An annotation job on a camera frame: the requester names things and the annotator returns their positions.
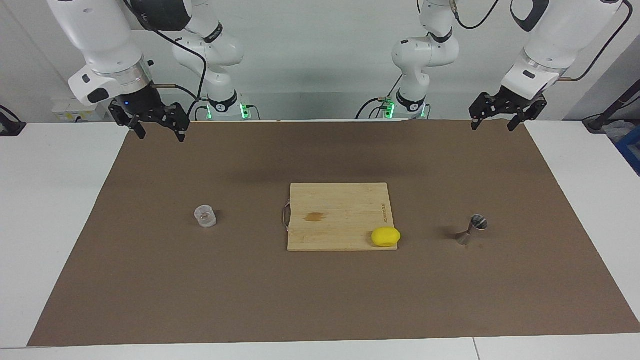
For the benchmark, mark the black clamp base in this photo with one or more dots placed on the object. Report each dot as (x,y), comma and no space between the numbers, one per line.
(10,127)

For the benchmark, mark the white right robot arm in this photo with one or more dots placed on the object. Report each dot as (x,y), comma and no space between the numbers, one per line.
(105,35)

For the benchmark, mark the blue crate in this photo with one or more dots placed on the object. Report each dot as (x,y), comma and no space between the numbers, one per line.
(631,150)

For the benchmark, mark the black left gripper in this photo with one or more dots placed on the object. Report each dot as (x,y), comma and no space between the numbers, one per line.
(515,102)

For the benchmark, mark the wooden cutting board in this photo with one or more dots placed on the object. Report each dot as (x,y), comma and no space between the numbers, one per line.
(340,210)

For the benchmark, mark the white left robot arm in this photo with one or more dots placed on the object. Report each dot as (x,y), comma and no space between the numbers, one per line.
(565,45)

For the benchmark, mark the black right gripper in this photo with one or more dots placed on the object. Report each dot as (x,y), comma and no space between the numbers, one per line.
(140,102)

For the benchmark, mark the white power strip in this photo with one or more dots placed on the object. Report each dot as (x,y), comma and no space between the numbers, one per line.
(65,112)

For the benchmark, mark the clear plastic cup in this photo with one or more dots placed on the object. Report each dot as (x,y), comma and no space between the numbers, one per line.
(205,217)

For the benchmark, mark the steel jigger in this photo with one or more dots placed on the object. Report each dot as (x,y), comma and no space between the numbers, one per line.
(477,223)

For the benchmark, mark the yellow lemon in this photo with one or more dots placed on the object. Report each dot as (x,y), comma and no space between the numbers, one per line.
(386,237)

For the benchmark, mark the black stand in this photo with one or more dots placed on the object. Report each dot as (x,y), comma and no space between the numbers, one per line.
(595,122)

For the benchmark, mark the brown table mat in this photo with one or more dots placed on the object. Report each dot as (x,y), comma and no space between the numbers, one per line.
(320,300)

